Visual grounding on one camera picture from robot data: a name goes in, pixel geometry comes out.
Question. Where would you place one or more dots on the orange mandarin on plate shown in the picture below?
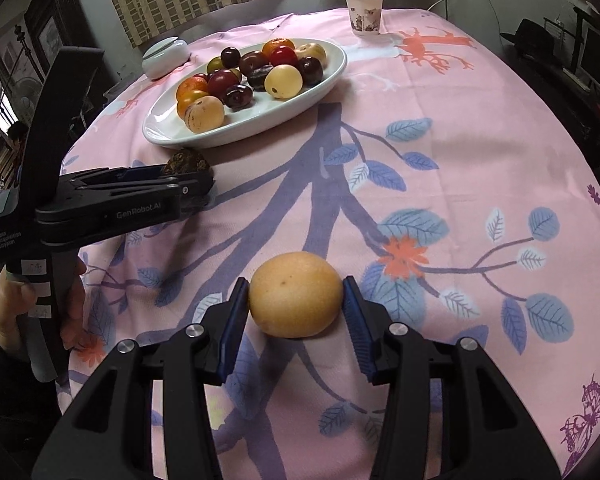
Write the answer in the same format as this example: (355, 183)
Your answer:
(271, 45)

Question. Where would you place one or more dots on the large striped pepino melon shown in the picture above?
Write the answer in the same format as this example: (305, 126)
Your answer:
(205, 114)

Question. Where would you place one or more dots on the large orange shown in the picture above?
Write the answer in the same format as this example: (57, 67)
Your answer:
(191, 84)

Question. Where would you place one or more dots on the pale yellow round pear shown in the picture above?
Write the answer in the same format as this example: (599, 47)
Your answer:
(295, 295)

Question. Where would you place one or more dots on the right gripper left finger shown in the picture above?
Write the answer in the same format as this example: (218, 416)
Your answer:
(106, 431)

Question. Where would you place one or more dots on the dark purple passion fruit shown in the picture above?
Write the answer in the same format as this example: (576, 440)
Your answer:
(256, 79)

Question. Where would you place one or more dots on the patterned paper cup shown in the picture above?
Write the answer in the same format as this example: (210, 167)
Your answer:
(365, 15)

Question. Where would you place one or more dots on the white oval plate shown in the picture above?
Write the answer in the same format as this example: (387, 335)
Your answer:
(162, 126)

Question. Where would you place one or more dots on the dark red plum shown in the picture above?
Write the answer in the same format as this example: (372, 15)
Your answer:
(251, 61)

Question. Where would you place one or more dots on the person's left hand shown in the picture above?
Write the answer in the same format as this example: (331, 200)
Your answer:
(18, 298)

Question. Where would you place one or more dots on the green-yellow citrus fruit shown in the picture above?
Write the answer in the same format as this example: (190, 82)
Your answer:
(214, 64)

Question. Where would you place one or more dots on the small yellow-orange citrus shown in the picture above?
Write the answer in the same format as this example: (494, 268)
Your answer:
(186, 99)

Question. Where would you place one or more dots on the dark plum front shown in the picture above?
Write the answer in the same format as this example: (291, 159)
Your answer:
(238, 97)

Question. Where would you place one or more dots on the yellow spotted fruit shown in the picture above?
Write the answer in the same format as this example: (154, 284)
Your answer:
(283, 82)

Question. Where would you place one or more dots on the small red tomato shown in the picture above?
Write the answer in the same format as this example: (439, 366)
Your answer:
(283, 55)

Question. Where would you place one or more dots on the dark plum right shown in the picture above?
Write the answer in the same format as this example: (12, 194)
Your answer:
(311, 70)

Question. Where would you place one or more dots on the dark brown wrinkled fruit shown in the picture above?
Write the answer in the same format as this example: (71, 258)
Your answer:
(187, 164)

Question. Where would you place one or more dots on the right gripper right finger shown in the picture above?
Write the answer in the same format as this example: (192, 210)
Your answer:
(487, 432)

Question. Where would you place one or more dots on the white lidded ceramic jar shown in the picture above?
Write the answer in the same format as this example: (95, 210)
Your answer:
(164, 57)

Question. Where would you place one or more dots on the dark cherry plum left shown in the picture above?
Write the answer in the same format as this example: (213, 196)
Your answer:
(230, 57)

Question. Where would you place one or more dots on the striped yellow pepino melon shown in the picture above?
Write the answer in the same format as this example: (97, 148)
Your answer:
(312, 50)

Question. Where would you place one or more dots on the red plum back right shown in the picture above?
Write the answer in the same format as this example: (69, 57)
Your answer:
(220, 81)

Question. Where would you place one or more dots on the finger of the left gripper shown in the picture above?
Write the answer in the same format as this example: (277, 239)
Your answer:
(151, 174)
(132, 197)

